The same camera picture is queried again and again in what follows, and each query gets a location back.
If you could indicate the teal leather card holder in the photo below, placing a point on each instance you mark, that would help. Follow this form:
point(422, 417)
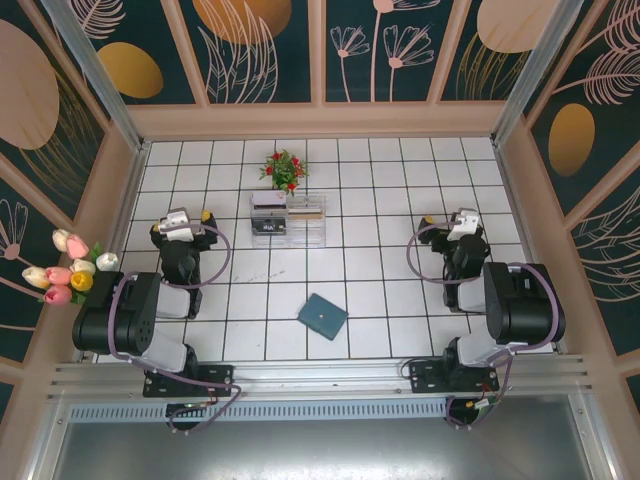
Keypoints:
point(322, 317)

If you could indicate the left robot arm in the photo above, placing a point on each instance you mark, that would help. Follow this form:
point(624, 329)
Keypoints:
point(125, 310)

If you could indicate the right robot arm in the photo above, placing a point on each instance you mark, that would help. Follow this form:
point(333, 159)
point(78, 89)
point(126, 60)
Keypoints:
point(520, 300)

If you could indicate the white floral print card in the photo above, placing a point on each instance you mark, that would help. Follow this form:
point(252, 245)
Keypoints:
point(267, 200)

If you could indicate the black card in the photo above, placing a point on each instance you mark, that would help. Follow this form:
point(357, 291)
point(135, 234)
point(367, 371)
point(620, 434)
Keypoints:
point(270, 227)

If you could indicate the gold plastic card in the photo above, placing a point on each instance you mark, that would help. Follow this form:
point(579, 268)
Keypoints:
point(305, 216)

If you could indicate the red flower plant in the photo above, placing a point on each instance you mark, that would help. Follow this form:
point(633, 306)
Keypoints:
point(284, 170)

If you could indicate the tulip bouquet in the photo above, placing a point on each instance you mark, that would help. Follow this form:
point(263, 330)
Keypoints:
point(75, 280)

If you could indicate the clear acrylic organizer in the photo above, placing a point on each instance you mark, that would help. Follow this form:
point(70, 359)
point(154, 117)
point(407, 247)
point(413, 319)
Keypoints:
point(305, 235)

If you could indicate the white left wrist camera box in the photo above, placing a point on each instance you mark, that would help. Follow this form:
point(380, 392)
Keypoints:
point(177, 225)

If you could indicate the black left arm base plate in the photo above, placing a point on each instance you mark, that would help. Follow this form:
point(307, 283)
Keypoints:
point(220, 380)

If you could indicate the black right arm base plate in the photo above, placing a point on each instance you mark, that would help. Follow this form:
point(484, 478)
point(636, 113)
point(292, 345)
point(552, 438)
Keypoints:
point(425, 380)

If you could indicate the aluminium frame post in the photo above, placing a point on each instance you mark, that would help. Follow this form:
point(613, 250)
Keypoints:
point(100, 75)
point(530, 75)

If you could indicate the aluminium mounting rail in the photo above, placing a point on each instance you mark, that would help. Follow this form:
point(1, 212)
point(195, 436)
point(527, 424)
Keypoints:
point(320, 380)

